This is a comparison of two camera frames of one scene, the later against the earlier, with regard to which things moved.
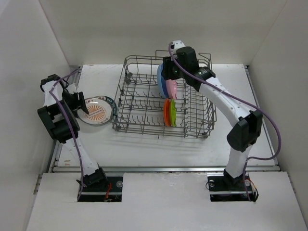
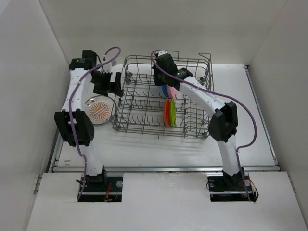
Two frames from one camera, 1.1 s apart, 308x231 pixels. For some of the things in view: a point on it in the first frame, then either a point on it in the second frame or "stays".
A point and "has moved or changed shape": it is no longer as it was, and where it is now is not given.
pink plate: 172,87 stays
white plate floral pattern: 99,112 has moved or changed shape
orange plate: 167,112 stays
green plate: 173,112 stays
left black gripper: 79,102 -> 106,89
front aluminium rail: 166,168 stays
